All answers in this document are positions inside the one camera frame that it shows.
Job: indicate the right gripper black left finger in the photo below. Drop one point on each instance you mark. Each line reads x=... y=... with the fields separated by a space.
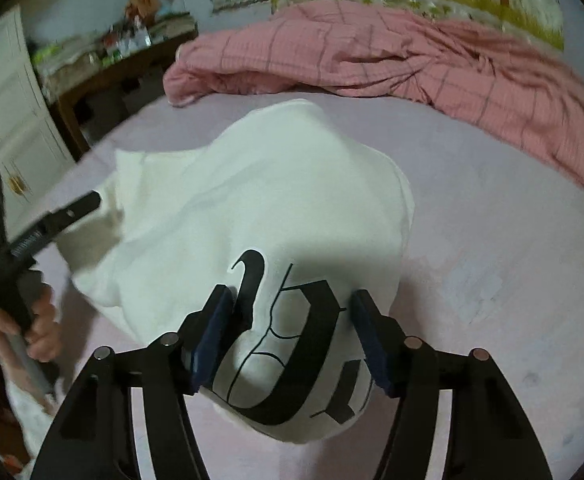
x=92 y=436

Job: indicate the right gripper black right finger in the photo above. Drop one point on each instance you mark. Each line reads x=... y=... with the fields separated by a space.
x=490 y=435

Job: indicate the white zip hoodie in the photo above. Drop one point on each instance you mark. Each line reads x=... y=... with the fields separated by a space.
x=291 y=215

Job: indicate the left hand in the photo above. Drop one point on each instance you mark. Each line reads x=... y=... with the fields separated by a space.
x=43 y=339

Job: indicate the white cabinet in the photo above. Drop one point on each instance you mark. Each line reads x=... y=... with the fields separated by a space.
x=33 y=155

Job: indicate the dark wooden desk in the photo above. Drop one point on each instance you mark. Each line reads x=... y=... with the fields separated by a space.
x=93 y=83

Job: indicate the pink plaid quilt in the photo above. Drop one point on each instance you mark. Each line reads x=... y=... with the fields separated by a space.
x=465 y=70

